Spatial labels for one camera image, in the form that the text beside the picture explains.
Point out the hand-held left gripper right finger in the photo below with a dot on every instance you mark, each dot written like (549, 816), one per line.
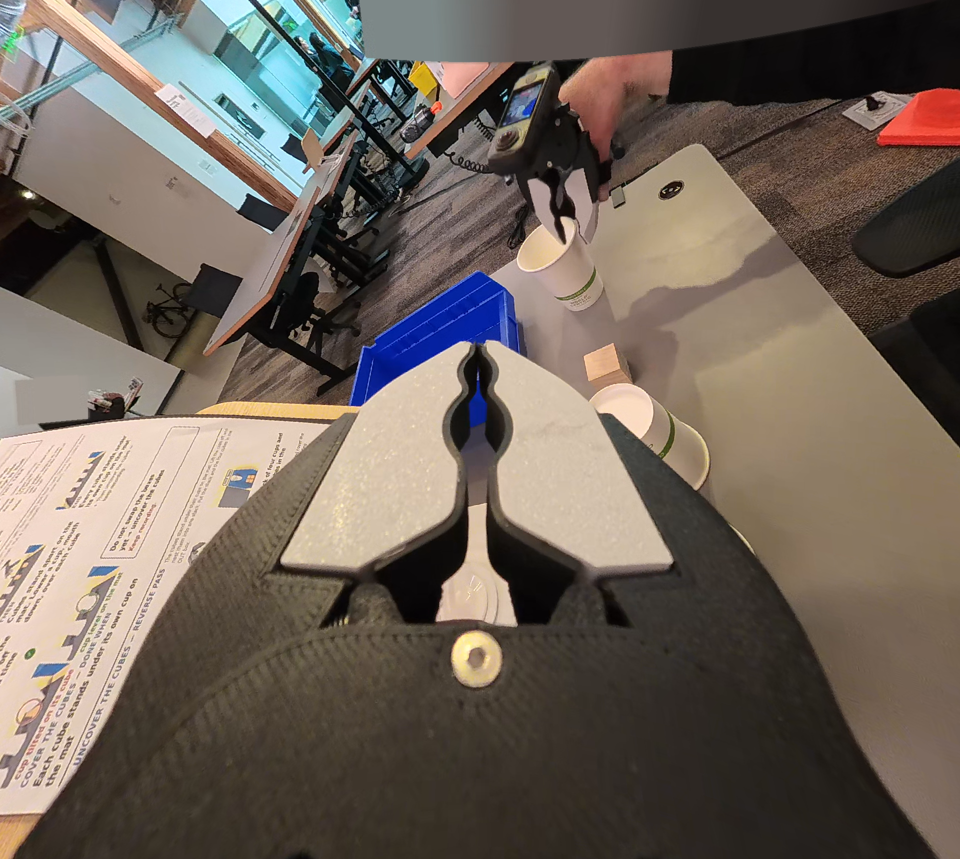
(577, 484)

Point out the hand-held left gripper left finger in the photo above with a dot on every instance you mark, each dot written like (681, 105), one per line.
(375, 476)

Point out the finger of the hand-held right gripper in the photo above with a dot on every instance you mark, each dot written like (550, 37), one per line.
(586, 203)
(541, 199)

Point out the white paper cup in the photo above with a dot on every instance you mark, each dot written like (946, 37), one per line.
(742, 538)
(562, 274)
(660, 428)

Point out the wooden cube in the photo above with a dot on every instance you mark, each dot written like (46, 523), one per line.
(606, 365)

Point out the person's right forearm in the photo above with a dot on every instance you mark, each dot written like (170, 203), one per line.
(787, 75)

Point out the black desk grommet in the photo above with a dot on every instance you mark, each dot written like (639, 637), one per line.
(670, 190)

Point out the wooden-top standing desk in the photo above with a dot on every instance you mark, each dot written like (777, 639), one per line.
(465, 105)
(255, 281)

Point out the grey desk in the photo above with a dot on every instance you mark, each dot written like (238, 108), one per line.
(787, 349)

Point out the person's right hand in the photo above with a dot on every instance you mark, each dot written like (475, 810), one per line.
(611, 90)

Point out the pink box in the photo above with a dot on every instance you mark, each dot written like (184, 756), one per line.
(461, 77)

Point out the bottle with orange cap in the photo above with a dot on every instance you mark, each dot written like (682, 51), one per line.
(416, 124)

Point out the yellow bin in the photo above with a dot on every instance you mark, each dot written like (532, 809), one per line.
(426, 77)

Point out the blue plastic bin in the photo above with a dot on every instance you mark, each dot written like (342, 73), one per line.
(442, 326)

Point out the black folding chair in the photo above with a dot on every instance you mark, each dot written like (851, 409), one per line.
(262, 210)
(216, 289)

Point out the bicycle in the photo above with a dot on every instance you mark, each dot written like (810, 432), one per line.
(161, 315)

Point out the printed instruction sheet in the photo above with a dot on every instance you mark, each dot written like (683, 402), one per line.
(112, 536)

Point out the floor outlet plate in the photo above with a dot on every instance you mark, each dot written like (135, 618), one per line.
(862, 113)

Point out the red cloth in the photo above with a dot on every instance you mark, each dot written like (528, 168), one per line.
(926, 116)

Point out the white wall notice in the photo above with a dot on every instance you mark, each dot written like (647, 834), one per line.
(184, 107)

